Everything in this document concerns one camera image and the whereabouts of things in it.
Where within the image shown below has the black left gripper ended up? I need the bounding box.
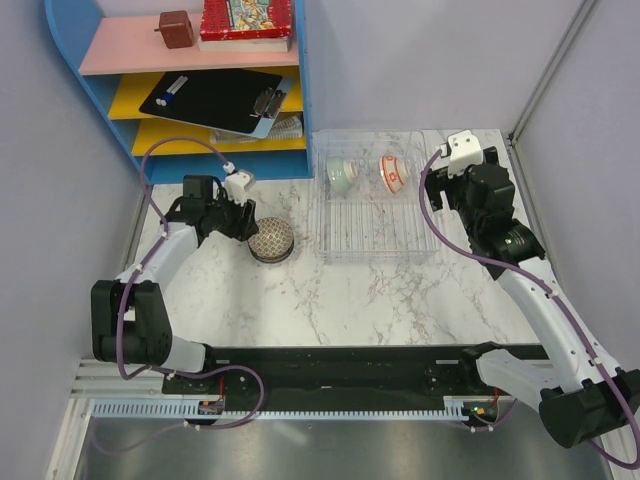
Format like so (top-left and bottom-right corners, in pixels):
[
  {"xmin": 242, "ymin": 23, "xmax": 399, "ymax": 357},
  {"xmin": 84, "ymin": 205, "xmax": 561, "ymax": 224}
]
[{"xmin": 205, "ymin": 188, "xmax": 259, "ymax": 243}]

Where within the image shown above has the black mosaic patterned bowl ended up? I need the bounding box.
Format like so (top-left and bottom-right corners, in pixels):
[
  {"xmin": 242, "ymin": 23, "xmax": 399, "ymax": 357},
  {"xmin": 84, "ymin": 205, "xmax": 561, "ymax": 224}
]
[{"xmin": 248, "ymin": 217, "xmax": 295, "ymax": 264}]

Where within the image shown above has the orange white patterned bowl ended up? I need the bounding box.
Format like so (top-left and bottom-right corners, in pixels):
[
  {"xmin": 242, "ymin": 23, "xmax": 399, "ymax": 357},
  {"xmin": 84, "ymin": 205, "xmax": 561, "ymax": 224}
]
[{"xmin": 379, "ymin": 154, "xmax": 410, "ymax": 194}]

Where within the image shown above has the pale green bowl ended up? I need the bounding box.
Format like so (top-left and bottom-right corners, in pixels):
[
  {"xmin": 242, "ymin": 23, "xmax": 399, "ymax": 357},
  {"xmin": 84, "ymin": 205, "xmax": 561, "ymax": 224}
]
[{"xmin": 326, "ymin": 156, "xmax": 358, "ymax": 195}]

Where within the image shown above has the white wire dish rack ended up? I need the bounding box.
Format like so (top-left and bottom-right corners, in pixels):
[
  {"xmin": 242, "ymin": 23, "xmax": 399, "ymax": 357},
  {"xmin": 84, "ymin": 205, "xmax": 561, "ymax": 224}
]
[{"xmin": 310, "ymin": 130, "xmax": 438, "ymax": 262}]

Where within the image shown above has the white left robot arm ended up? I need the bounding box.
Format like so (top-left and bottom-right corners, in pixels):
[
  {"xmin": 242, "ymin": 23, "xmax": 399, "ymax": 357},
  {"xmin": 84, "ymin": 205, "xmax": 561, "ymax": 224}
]
[{"xmin": 91, "ymin": 170, "xmax": 259, "ymax": 393}]

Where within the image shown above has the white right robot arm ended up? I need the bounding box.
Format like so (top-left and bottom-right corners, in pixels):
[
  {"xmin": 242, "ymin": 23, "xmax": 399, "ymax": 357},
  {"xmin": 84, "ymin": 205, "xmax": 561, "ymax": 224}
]
[{"xmin": 419, "ymin": 148, "xmax": 639, "ymax": 448}]

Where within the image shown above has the patterned paper booklet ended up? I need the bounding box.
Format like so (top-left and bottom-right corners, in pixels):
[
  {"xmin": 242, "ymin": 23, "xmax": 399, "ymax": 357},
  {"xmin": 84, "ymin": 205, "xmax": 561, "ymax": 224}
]
[{"xmin": 210, "ymin": 113, "xmax": 304, "ymax": 144}]

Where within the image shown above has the black clipboard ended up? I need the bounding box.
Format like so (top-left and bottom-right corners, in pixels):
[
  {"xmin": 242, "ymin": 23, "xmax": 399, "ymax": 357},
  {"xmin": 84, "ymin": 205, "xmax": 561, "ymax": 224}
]
[{"xmin": 139, "ymin": 69, "xmax": 295, "ymax": 139}]

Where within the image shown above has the blue shelf unit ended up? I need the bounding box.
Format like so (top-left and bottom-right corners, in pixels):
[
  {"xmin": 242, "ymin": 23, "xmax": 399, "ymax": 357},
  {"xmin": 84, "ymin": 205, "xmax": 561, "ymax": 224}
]
[{"xmin": 44, "ymin": 1, "xmax": 313, "ymax": 184}]

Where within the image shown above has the white blue marker pen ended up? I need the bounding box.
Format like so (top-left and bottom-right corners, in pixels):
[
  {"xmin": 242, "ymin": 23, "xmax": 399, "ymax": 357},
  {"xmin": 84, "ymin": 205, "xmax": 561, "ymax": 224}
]
[{"xmin": 156, "ymin": 75, "xmax": 188, "ymax": 107}]

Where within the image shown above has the white book under red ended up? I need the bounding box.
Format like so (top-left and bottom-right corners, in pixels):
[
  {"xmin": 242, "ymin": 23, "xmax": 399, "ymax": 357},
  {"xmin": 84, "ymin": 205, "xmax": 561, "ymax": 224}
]
[{"xmin": 197, "ymin": 37, "xmax": 291, "ymax": 53}]

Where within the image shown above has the red patterned book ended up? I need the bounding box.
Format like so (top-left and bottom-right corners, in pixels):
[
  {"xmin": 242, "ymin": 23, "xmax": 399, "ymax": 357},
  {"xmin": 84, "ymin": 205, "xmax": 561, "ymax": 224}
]
[{"xmin": 200, "ymin": 0, "xmax": 294, "ymax": 41}]

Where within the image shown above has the brown wooden cube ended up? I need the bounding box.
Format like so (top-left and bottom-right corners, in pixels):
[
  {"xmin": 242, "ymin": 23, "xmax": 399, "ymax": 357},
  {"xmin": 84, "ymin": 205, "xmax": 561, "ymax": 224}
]
[{"xmin": 155, "ymin": 10, "xmax": 194, "ymax": 49}]

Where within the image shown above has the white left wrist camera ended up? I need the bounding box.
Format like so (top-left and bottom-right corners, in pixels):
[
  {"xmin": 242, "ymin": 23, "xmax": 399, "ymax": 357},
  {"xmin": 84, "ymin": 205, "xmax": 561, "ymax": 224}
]
[{"xmin": 224, "ymin": 164, "xmax": 255, "ymax": 206}]

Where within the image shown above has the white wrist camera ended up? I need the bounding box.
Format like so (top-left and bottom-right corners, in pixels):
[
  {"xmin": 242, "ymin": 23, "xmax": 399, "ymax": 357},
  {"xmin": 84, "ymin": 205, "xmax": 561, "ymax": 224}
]
[
  {"xmin": 224, "ymin": 164, "xmax": 255, "ymax": 206},
  {"xmin": 439, "ymin": 129, "xmax": 484, "ymax": 178}
]

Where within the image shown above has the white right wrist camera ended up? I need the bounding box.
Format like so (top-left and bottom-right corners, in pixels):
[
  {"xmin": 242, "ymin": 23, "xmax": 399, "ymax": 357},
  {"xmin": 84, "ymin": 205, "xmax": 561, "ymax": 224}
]
[{"xmin": 439, "ymin": 129, "xmax": 484, "ymax": 178}]

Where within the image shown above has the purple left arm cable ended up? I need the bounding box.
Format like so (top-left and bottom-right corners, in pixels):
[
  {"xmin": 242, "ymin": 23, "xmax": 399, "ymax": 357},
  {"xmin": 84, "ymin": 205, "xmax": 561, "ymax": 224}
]
[{"xmin": 92, "ymin": 135, "xmax": 266, "ymax": 456}]

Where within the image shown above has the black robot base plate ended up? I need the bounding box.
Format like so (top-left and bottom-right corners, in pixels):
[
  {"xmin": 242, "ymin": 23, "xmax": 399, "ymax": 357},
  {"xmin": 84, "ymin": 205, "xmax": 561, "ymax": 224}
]
[{"xmin": 163, "ymin": 345, "xmax": 494, "ymax": 408}]

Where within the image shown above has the light blue cable duct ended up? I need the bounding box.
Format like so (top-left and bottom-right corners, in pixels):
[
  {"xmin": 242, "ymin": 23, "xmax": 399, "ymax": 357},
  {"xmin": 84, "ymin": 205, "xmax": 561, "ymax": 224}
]
[{"xmin": 90, "ymin": 397, "xmax": 471, "ymax": 422}]

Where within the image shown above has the aluminium corner frame post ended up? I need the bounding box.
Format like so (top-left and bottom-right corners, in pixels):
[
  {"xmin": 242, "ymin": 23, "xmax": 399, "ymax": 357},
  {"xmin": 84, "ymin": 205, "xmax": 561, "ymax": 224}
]
[{"xmin": 507, "ymin": 0, "xmax": 600, "ymax": 145}]

